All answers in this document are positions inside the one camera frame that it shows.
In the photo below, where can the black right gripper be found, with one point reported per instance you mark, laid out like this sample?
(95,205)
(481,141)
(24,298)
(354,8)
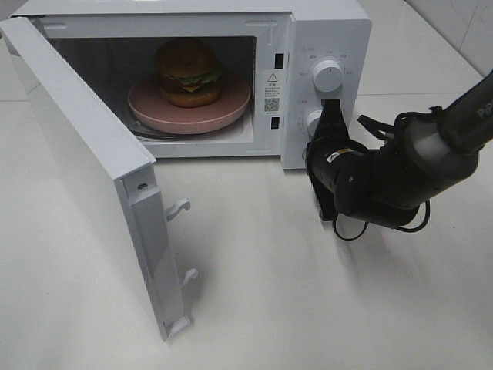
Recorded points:
(338,167)

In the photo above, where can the white timer knob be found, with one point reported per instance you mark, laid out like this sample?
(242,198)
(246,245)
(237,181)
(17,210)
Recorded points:
(312,121)

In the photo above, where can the burger with lettuce and cheese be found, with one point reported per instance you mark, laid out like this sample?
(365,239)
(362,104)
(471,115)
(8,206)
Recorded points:
(189,72)

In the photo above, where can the pink round plate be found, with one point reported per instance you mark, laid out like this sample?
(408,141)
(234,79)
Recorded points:
(152,109)

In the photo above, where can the white microwave door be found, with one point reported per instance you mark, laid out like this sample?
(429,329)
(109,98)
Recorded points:
(108,172)

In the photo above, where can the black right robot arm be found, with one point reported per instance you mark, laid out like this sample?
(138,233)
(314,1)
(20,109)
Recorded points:
(423,155)

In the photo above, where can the upper white power knob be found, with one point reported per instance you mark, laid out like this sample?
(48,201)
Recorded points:
(327,75)

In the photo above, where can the white microwave oven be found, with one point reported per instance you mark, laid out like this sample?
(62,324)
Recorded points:
(273,45)

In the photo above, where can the glass microwave turntable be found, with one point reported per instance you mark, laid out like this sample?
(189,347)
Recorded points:
(233,131)

